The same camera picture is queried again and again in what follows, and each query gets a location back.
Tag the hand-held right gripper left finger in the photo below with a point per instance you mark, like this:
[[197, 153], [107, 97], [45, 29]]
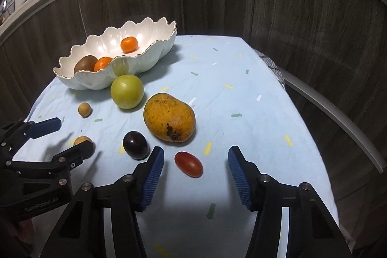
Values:
[[152, 179]]

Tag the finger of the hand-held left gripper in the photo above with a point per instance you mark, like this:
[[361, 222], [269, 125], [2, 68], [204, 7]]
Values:
[[75, 155], [45, 126]]

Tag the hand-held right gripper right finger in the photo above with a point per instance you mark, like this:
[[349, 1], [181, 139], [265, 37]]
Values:
[[238, 179]]

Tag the small brown longan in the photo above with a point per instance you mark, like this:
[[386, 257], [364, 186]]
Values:
[[84, 110], [81, 140]]

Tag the dark purple plum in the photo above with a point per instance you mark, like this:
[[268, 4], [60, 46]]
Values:
[[136, 145]]

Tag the red cherry tomato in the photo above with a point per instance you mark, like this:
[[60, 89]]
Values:
[[188, 164]]

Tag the yellow mango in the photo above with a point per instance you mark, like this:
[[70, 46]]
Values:
[[169, 117]]

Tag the brown kiwi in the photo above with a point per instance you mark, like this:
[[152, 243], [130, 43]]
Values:
[[85, 64]]

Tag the green apple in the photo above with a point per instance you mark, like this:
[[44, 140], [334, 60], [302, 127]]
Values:
[[127, 91]]

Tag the orange tangerine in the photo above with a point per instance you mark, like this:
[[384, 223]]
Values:
[[129, 44], [103, 63]]

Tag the white shell-shaped bowl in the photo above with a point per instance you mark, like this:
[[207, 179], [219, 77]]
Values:
[[145, 58]]

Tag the light blue patterned tablecloth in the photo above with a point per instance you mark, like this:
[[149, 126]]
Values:
[[242, 94]]

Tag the black white checked cloth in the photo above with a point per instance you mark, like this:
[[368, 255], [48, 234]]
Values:
[[272, 67]]

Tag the dark wood kitchen cabinet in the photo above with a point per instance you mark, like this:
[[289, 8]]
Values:
[[272, 4]]

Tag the grey metal rail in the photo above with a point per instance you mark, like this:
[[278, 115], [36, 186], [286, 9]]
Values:
[[332, 107]]

